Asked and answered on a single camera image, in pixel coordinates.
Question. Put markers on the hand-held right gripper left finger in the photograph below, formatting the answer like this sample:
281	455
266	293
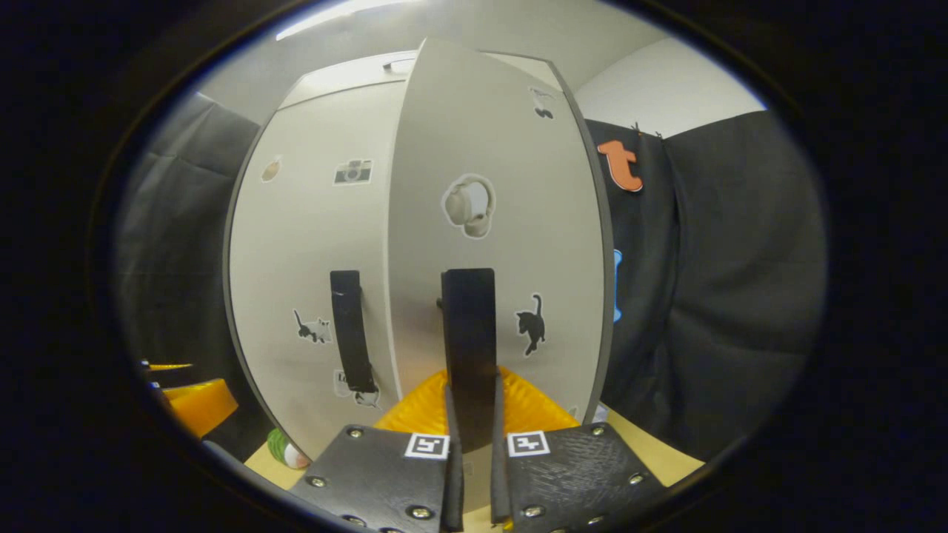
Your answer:
452	488

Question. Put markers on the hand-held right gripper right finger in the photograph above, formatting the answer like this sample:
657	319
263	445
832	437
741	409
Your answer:
501	488

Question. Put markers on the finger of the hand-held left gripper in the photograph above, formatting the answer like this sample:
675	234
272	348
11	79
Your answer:
200	407
170	366

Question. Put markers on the white double-door shoe cabinet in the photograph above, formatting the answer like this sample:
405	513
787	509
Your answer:
311	237

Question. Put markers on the white door with camera sticker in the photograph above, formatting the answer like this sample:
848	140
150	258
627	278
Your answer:
311	237

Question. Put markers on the white door with headphone sticker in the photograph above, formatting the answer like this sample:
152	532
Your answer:
518	148

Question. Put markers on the white cabinet drawer front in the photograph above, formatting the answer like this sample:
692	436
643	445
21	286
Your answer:
341	78

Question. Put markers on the green white ball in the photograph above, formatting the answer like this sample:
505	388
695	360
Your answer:
285	451

